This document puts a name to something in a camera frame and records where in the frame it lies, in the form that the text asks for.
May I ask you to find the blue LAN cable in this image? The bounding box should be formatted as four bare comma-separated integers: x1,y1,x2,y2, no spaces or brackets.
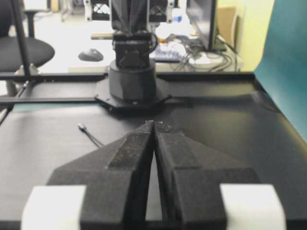
77,123,104,147

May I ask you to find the teal backdrop board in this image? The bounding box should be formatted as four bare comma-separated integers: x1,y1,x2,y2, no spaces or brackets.
254,0,307,142

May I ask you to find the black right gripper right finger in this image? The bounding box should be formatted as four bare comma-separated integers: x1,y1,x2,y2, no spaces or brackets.
154,122,260,230

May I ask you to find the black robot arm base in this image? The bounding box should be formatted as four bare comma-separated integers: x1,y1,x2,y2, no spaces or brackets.
95,0,171,110

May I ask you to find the black office chair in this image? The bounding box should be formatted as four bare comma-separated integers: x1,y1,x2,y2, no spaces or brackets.
0,0,55,72

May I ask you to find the white keyboard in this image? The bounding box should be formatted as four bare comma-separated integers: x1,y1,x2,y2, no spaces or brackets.
150,45,186,63

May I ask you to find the black computer monitor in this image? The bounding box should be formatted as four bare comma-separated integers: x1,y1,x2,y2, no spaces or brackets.
186,0,226,52

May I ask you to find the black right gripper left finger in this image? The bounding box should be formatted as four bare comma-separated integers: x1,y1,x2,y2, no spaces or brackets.
47,122,154,230

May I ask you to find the black computer mouse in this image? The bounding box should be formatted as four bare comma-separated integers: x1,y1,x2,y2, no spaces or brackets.
78,48,104,62

